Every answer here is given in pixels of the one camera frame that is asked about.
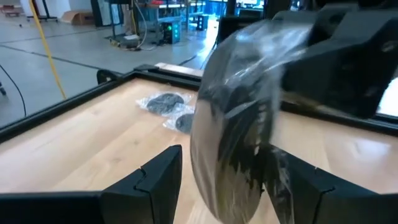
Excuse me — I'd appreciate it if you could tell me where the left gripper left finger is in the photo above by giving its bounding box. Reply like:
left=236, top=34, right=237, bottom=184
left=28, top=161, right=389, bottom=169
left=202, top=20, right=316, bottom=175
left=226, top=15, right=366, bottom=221
left=101, top=144, right=183, bottom=224

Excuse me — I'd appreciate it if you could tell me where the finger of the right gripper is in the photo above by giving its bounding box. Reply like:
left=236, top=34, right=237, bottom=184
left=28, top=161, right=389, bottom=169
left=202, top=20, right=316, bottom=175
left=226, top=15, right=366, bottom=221
left=280, top=10, right=398, bottom=119
left=273, top=3, right=358, bottom=32

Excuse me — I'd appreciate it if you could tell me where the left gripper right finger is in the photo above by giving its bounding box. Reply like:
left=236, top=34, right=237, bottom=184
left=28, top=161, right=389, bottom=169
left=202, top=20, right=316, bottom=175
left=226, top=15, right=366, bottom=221
left=279, top=151, right=376, bottom=224

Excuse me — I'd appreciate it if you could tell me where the white packet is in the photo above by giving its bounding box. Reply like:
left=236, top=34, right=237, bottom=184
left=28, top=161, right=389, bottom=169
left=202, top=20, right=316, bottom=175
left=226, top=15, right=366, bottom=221
left=189, top=19, right=313, bottom=224

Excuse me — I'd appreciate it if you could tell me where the black computer green light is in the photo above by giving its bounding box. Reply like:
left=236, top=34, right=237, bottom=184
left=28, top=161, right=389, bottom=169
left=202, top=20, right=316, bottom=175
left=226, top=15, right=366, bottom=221
left=161, top=20, right=182, bottom=45

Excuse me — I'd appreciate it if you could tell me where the brown cardboard box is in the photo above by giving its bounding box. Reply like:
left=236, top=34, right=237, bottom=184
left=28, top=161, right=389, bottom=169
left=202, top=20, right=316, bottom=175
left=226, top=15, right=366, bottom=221
left=60, top=9, right=96, bottom=26

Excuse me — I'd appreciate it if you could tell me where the black aluminium table frame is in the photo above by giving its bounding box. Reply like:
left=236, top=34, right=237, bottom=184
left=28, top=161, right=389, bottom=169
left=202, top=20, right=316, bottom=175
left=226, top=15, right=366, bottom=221
left=0, top=63, right=398, bottom=144

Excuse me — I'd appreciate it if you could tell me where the black frame clamp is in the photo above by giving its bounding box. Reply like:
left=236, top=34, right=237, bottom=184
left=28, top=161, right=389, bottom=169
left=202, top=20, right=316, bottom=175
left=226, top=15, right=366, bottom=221
left=96, top=68, right=122, bottom=85

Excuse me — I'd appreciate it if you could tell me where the yellow hanging cable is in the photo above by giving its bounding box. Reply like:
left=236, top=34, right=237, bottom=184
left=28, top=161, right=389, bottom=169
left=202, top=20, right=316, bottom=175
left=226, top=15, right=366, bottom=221
left=28, top=0, right=68, bottom=100

